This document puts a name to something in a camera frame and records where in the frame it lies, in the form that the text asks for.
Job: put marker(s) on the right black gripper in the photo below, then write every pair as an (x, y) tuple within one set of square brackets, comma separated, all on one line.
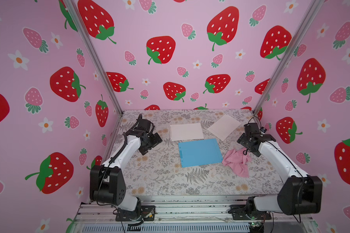
[(250, 142)]

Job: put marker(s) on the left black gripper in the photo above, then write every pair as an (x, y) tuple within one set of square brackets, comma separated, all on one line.
[(155, 141)]

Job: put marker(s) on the pink fluffy cloth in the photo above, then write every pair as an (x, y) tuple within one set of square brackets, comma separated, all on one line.
[(238, 162)]

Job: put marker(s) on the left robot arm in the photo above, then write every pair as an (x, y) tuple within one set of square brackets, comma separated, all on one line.
[(107, 185)]

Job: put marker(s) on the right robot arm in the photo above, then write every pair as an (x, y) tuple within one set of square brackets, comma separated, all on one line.
[(301, 193)]

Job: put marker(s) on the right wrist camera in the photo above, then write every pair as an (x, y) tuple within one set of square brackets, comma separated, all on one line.
[(263, 130)]

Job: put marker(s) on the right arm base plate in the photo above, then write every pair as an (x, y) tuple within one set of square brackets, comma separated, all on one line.
[(241, 212)]

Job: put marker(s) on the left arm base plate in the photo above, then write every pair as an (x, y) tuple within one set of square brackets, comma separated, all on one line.
[(141, 213)]

